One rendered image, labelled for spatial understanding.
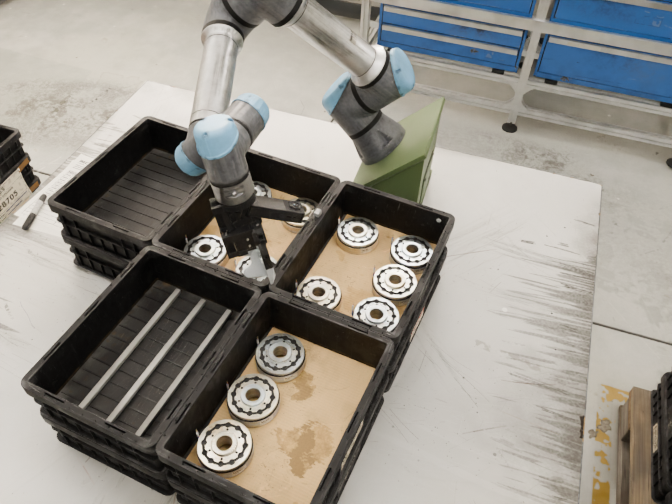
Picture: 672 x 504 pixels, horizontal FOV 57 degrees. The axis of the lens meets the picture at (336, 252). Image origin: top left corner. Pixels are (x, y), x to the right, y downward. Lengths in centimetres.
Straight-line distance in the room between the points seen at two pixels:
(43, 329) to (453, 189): 120
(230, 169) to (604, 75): 245
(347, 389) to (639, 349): 157
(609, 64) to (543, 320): 185
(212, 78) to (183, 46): 270
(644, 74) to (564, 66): 35
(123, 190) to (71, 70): 229
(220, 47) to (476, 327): 89
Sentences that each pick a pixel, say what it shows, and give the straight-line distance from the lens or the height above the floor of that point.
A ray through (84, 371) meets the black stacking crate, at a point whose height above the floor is 83.
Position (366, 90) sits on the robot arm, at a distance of 166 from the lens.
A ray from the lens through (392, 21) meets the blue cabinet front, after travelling 332.
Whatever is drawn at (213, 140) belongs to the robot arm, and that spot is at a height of 130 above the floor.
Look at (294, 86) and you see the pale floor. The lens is 364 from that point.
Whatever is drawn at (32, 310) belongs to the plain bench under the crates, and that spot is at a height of 70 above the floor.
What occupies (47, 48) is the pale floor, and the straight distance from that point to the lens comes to 426.
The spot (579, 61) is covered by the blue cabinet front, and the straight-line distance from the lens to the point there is 327.
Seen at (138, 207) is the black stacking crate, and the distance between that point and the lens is 170.
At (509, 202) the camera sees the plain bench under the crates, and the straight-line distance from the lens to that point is 194.
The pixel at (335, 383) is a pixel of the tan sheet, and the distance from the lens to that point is 131.
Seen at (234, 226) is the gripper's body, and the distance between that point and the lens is 121.
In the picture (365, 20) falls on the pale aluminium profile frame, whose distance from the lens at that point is 333.
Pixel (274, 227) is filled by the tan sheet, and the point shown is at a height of 83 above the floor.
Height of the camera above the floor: 196
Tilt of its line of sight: 47 degrees down
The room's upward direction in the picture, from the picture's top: 3 degrees clockwise
